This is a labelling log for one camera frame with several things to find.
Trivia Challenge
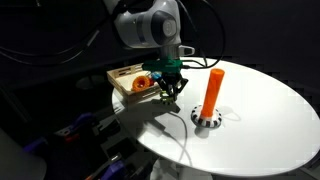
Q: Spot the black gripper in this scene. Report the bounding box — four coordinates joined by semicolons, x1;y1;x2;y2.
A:
156;70;189;103

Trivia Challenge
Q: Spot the wooden slatted tray box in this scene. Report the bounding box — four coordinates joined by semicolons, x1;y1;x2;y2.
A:
106;63;163;106

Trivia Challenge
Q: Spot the white rounded object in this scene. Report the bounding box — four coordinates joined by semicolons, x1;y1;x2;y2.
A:
0;128;48;180

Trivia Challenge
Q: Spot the orange stacking peg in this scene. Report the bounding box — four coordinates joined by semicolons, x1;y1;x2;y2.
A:
200;67;226;120

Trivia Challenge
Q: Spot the blue clamp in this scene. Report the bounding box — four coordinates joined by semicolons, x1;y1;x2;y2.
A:
69;112;98;132

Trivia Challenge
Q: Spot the purple tool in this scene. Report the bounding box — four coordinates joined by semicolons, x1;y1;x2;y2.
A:
22;137;50;154

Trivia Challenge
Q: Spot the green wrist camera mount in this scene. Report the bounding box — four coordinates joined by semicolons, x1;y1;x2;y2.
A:
141;58;185;73

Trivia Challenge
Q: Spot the large orange ring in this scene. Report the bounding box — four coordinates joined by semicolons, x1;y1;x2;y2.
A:
131;75;151;93

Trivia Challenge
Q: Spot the large black white striped ring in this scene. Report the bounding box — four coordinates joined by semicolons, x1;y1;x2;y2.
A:
190;104;223;129

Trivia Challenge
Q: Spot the black looping cable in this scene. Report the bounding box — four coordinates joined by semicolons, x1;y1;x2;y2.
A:
175;0;227;70

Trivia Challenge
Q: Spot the white table pedestal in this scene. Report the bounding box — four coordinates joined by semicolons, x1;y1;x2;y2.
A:
149;157;214;180

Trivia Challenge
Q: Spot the black hanging cable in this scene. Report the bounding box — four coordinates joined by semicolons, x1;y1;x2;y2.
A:
0;0;141;67

